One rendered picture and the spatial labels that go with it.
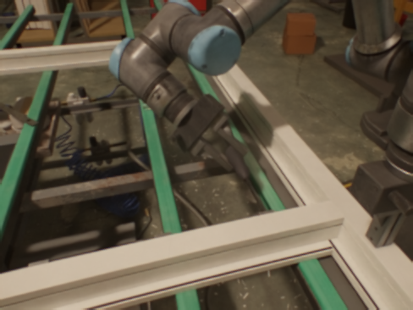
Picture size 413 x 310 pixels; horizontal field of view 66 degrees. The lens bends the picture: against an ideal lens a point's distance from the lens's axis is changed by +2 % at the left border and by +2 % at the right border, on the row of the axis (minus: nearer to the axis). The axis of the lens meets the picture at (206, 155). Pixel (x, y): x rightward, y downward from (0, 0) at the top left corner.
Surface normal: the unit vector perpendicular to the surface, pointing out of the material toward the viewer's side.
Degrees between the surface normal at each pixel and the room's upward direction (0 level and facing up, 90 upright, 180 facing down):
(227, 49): 92
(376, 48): 75
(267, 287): 0
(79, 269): 0
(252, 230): 0
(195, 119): 67
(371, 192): 90
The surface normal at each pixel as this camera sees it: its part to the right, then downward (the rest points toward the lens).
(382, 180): -0.02, -0.79
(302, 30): -0.15, 0.61
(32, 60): 0.25, 0.59
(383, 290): -0.97, 0.17
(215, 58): 0.47, 0.57
